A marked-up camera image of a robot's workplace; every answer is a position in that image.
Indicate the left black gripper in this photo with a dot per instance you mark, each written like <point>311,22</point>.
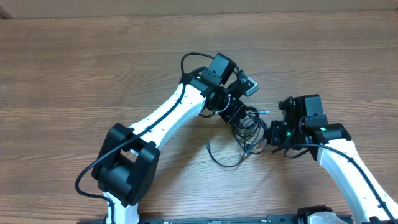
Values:
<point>229,116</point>

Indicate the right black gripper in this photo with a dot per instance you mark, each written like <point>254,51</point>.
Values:
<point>273,134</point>

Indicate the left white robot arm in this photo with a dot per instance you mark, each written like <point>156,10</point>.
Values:
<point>129,156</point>

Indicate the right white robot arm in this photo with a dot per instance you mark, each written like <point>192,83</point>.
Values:
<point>305,129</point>

